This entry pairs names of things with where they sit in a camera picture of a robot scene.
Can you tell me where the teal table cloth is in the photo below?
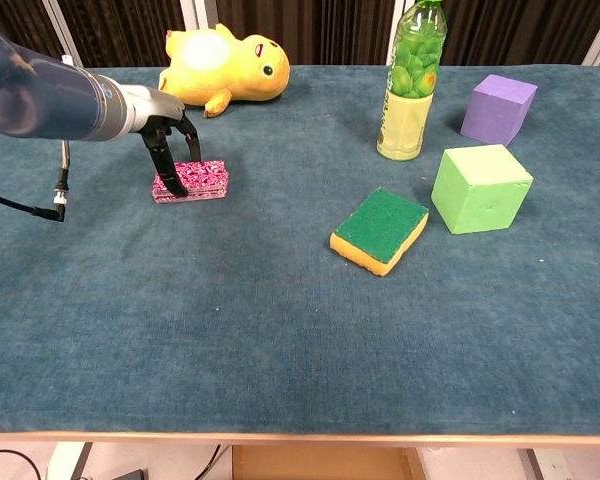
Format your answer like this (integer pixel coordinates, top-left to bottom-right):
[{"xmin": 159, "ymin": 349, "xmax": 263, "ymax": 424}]
[{"xmin": 0, "ymin": 64, "xmax": 600, "ymax": 436}]

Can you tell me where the green tea plastic bottle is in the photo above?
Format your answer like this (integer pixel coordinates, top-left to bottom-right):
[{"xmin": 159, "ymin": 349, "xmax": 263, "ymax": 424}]
[{"xmin": 376, "ymin": 0, "xmax": 450, "ymax": 162}]

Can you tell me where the purple foam cube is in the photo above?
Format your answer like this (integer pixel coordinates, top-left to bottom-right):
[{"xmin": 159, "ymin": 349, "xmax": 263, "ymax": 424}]
[{"xmin": 459, "ymin": 74, "xmax": 539, "ymax": 147}]

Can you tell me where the yellow plush toy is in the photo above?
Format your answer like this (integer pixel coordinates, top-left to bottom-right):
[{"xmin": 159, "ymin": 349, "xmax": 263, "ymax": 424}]
[{"xmin": 158, "ymin": 23, "xmax": 291, "ymax": 119}]

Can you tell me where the dark pleated curtain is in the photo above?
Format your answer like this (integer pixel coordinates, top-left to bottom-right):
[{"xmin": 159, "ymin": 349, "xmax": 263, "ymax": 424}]
[{"xmin": 0, "ymin": 0, "xmax": 600, "ymax": 69}]

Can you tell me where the green foam cube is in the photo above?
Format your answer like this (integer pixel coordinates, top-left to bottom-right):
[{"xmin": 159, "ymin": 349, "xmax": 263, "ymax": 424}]
[{"xmin": 430, "ymin": 144, "xmax": 535, "ymax": 236}]

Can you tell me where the green yellow sponge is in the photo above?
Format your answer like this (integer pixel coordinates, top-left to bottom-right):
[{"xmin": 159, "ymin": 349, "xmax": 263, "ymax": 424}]
[{"xmin": 329, "ymin": 187, "xmax": 430, "ymax": 278}]

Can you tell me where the black arm cable with connector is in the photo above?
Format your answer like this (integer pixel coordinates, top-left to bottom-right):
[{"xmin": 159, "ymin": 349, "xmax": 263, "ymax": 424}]
[{"xmin": 0, "ymin": 139, "xmax": 74, "ymax": 223}]

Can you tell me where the black floor cable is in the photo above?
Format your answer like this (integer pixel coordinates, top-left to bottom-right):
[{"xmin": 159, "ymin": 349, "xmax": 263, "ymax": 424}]
[
  {"xmin": 0, "ymin": 450, "xmax": 42, "ymax": 480},
  {"xmin": 191, "ymin": 443, "xmax": 224, "ymax": 480}
]

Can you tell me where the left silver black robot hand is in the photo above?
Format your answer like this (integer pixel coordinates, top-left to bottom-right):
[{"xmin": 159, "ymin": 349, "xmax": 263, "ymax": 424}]
[{"xmin": 126, "ymin": 84, "xmax": 203, "ymax": 198}]

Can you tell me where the white table leg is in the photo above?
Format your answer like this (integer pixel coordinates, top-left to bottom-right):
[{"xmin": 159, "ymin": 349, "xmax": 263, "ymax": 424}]
[
  {"xmin": 523, "ymin": 447, "xmax": 577, "ymax": 480},
  {"xmin": 45, "ymin": 442, "xmax": 94, "ymax": 480}
]

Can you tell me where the brown cardboard box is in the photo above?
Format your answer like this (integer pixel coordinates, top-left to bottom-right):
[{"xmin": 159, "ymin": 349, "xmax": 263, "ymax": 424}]
[{"xmin": 231, "ymin": 444, "xmax": 424, "ymax": 480}]

